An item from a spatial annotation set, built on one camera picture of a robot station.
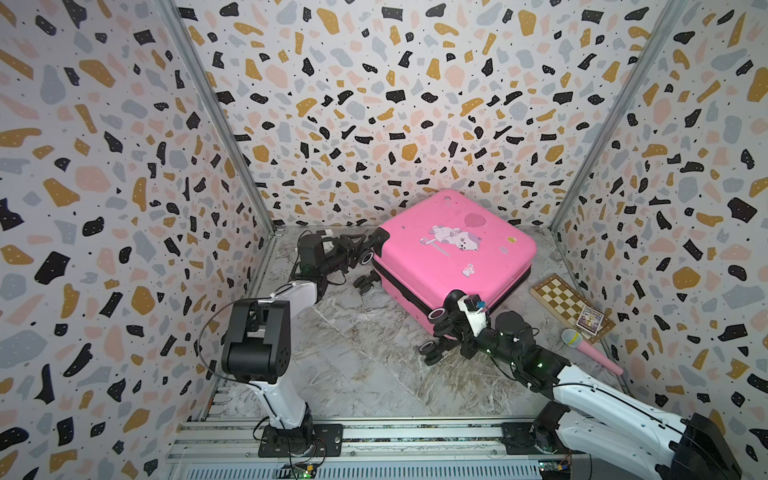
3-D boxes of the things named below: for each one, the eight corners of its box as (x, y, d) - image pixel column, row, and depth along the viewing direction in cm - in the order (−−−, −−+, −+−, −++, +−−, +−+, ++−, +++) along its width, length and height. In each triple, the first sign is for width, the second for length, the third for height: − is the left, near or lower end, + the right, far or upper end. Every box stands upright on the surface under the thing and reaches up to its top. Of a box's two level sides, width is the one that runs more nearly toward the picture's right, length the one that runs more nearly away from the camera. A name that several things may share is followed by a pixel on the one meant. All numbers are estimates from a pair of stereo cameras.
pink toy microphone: (558, 341, 94) (563, 336, 91) (563, 331, 96) (568, 326, 93) (615, 377, 87) (622, 373, 84) (619, 365, 89) (627, 361, 86)
